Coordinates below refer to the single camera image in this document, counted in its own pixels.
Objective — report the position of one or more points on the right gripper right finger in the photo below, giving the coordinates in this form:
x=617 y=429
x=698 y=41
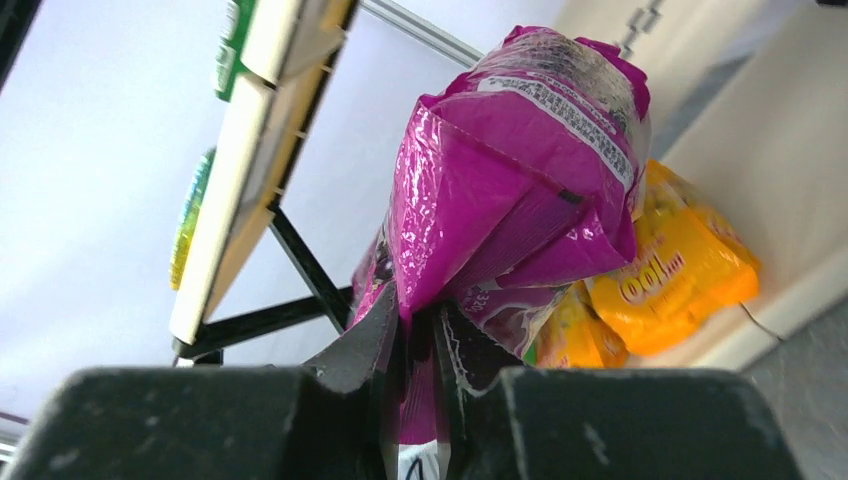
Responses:
x=501 y=419

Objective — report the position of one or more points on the green yellow candy bag front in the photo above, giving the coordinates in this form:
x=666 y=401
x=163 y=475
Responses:
x=189 y=217

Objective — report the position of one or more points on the green candy bag back side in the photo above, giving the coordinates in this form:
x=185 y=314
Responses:
x=230 y=45

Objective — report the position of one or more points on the purple candy bag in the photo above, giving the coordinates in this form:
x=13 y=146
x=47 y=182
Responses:
x=522 y=177

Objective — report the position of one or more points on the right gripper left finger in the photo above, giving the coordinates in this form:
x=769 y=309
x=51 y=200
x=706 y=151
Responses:
x=333 y=417

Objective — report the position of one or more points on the orange candy bag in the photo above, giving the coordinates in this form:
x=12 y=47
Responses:
x=574 y=336
x=690 y=264

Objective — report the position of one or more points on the cream checkered three-tier shelf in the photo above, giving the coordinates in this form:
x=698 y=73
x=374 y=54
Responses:
x=102 y=120

